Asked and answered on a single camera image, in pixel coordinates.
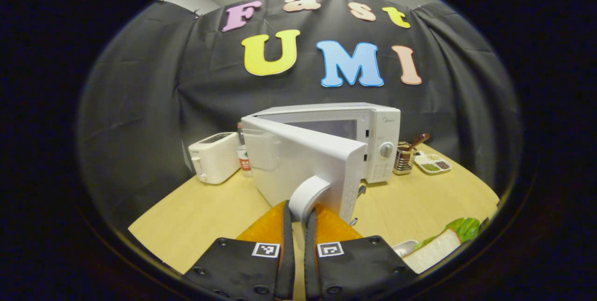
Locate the sandwich with lettuce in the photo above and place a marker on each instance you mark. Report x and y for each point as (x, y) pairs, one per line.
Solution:
(438, 247)

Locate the white plastic plate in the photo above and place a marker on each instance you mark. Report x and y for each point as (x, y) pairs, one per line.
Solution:
(404, 246)

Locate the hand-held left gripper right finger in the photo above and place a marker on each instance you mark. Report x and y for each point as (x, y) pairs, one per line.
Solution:
(310, 268)

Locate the white divided seasoning dish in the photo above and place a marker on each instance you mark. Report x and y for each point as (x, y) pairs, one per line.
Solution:
(433, 163)

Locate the clear water bottle red label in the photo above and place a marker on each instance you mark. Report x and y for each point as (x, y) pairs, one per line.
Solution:
(244, 161)

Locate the white microwave oven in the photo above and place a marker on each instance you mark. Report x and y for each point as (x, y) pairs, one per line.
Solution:
(303, 165)

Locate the black backdrop cloth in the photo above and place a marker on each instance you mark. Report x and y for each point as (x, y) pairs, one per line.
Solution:
(140, 105)

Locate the metal utensil holder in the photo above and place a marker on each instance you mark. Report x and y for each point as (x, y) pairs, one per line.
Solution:
(404, 162)

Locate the white toaster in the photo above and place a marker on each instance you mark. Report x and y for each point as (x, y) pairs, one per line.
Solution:
(214, 158)

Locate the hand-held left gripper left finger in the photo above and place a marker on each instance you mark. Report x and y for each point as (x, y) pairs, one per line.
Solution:
(287, 263)

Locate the wooden spoon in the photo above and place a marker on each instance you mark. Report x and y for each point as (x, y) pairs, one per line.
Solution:
(417, 141)

